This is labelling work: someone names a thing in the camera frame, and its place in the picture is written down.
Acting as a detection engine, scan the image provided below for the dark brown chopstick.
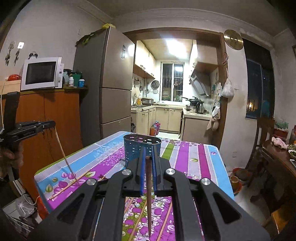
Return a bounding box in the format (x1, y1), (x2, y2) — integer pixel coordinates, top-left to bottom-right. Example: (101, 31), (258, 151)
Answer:
(145, 156), (152, 237)

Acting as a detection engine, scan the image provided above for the light bamboo chopstick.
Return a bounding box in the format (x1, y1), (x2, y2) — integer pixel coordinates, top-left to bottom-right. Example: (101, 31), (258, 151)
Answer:
(54, 127), (77, 182)

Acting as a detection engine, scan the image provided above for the left hand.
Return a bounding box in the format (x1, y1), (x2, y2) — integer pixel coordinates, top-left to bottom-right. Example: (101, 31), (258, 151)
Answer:
(0, 143), (23, 178)

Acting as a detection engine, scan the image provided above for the bamboo chopstick right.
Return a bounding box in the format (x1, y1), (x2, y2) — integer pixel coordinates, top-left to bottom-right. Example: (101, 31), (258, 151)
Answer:
(157, 202), (172, 241)

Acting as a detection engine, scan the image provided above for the bamboo chopstick under gripper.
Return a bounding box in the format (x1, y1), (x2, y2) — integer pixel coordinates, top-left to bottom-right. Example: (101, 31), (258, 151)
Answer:
(128, 200), (147, 241)

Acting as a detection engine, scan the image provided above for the floral striped tablecloth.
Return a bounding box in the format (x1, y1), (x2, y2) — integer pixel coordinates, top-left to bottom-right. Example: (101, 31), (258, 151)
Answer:
(34, 131), (234, 240)

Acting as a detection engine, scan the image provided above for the blue perforated utensil holder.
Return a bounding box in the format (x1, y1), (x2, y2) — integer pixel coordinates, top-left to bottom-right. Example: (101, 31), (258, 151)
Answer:
(123, 133), (162, 167)

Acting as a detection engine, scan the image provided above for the orange oil bottle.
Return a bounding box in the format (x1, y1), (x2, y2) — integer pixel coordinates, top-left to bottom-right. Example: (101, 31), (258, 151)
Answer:
(149, 125), (157, 137)

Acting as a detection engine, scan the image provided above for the orange wooden cabinet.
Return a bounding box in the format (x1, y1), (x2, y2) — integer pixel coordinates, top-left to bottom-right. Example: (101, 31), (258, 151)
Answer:
(16, 89), (83, 198)

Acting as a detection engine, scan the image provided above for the white microwave oven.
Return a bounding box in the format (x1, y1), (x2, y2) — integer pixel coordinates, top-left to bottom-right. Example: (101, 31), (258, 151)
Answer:
(21, 57), (64, 91)

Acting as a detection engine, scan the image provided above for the bamboo chopstick on table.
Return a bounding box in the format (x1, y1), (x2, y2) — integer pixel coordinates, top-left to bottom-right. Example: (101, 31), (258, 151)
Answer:
(49, 170), (90, 200)

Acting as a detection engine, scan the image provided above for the white medicine bottle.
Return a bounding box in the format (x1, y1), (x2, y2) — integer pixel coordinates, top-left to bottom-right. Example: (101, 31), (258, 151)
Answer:
(69, 76), (74, 87)

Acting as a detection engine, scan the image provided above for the blue lidded jar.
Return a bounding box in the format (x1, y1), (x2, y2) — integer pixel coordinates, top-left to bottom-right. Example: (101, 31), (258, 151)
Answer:
(78, 79), (85, 88)

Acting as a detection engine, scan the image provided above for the silver electric kettle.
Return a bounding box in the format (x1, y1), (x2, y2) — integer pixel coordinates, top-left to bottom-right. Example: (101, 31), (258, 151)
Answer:
(196, 101), (204, 114)

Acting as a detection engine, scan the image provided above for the black wok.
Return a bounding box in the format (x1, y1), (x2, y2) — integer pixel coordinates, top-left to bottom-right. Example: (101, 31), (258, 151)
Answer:
(182, 97), (203, 106)

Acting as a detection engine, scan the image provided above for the wooden chair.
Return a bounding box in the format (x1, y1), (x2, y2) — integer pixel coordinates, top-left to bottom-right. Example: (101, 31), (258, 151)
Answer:
(245, 117), (275, 169)

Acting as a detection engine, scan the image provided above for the range hood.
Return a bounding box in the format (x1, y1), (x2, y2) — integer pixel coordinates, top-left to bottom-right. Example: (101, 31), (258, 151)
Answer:
(190, 72), (211, 97)

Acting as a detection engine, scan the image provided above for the brown refrigerator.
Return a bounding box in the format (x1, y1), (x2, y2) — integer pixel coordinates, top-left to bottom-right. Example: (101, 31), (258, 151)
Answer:
(73, 27), (134, 146)

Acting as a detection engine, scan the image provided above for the white plastic hanging bag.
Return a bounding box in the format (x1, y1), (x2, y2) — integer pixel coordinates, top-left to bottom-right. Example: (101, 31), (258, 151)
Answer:
(221, 78), (234, 98)

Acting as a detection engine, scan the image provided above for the dark wooden dining table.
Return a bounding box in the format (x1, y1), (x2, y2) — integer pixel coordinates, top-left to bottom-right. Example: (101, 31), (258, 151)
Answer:
(249, 138), (296, 209)

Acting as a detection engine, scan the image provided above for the pink cloth on table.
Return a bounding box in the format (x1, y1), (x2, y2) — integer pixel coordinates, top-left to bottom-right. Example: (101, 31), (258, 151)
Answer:
(271, 137), (287, 150)

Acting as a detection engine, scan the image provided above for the gold round wall clock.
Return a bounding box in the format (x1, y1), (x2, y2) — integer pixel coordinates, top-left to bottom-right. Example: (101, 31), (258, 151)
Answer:
(223, 29), (243, 50)

